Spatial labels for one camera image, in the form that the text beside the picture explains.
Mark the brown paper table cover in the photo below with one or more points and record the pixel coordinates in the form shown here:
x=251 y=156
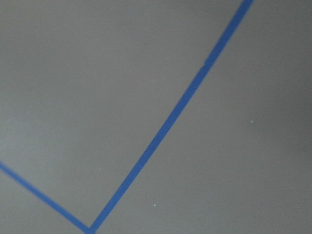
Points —
x=86 y=84

